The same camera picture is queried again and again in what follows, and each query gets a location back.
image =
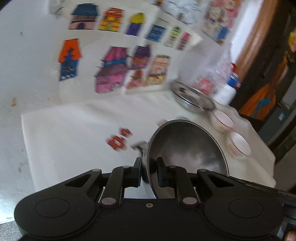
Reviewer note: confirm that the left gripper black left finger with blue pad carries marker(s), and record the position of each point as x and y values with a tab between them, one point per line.
117	181

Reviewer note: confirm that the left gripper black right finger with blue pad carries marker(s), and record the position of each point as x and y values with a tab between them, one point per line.
177	178

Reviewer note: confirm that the large steel bowl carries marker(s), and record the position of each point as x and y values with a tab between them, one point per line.
180	143

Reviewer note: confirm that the white bowl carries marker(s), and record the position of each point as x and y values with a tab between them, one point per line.
221	121
237	146

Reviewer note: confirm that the white printed cloth mat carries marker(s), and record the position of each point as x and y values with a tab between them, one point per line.
67	140

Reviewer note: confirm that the shallow steel plate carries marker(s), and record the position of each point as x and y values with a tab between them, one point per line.
191	99

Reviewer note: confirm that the white glue bottle blue cap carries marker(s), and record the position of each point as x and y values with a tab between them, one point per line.
227	93

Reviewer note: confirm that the clear plastic bag red item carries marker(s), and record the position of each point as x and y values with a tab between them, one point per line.
209	73

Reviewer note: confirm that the dark framed girl painting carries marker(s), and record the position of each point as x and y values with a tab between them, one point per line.
272	73

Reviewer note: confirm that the houses drawing paper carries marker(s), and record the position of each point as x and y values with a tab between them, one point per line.
108	48

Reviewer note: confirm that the pink girl drawing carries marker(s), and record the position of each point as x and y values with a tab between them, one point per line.
219	18

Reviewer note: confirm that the brown wooden frame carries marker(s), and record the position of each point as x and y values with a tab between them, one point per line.
256	37

